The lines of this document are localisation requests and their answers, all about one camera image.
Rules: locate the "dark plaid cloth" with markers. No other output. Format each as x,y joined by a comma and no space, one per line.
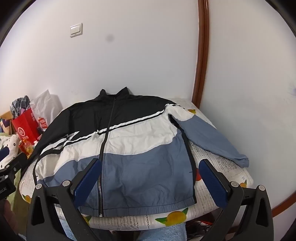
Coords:
19,105

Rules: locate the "orange print table cloth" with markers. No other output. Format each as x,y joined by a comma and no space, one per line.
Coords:
208,150

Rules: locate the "black white blue zip jacket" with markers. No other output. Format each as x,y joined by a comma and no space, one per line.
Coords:
138,162

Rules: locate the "red paper bag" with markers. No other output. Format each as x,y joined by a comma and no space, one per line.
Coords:
24,127

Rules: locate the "orange bottle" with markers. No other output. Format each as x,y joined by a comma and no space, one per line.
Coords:
28,148

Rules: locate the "white plastic bag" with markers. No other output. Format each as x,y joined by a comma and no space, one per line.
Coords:
48,104

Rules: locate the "green cloth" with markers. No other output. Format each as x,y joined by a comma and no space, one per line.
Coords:
16,198

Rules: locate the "light blue fuzzy cloth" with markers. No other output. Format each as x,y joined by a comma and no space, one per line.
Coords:
161,233

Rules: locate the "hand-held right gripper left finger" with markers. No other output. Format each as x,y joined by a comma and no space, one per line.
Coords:
86,183

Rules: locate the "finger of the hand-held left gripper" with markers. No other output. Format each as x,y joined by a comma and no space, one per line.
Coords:
3,154

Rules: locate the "white wall light switch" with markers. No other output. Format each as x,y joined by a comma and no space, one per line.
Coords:
76,30

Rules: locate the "white flower print cloth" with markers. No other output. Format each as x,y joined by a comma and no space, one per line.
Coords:
9,143

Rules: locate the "brown wooden baseboard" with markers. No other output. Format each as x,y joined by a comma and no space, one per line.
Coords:
278,210

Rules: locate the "brown wooden door frame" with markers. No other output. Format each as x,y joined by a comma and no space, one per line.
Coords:
201,58

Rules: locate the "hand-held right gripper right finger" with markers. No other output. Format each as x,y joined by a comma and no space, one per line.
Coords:
212,183

